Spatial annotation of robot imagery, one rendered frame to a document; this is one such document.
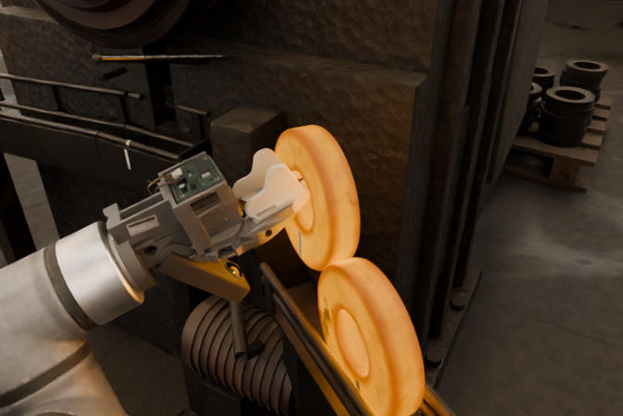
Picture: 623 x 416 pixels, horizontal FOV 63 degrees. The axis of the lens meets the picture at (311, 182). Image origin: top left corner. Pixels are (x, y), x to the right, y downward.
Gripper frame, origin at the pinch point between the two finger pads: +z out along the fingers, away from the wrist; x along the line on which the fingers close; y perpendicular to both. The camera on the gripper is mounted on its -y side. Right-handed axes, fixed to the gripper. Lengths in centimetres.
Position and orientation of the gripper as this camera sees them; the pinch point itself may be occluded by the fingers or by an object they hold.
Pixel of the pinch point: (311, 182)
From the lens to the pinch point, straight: 55.0
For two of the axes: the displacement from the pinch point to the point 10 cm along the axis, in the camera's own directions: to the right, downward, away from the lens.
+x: -4.3, -4.6, 7.8
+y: -2.5, -7.7, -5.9
